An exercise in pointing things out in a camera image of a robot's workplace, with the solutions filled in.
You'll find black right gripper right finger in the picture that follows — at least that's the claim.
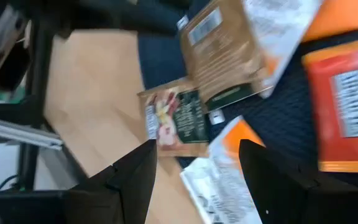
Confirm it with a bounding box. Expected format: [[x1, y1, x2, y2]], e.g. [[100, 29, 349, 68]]
[[238, 139, 358, 224]]

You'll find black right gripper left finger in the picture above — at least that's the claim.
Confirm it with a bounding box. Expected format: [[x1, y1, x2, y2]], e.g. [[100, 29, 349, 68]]
[[0, 139, 158, 224]]

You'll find white and orange tea packet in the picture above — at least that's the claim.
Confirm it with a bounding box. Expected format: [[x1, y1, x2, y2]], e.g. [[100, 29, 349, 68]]
[[302, 0, 358, 43], [242, 0, 323, 100], [180, 116, 265, 224]]

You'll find brown vanilla cinnamon tea packet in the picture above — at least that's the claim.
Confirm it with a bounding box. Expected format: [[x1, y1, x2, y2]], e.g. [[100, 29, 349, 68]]
[[137, 77, 211, 158], [178, 0, 273, 112]]

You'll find red tea packet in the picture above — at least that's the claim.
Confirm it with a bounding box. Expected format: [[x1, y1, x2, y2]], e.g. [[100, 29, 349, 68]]
[[301, 35, 358, 174]]

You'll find silver aluminium profile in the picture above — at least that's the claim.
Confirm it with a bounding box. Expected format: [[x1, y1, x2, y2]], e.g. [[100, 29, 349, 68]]
[[0, 116, 64, 151]]

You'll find round dark blue woven placemat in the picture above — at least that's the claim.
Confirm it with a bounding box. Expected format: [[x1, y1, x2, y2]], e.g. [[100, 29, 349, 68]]
[[137, 18, 358, 194]]

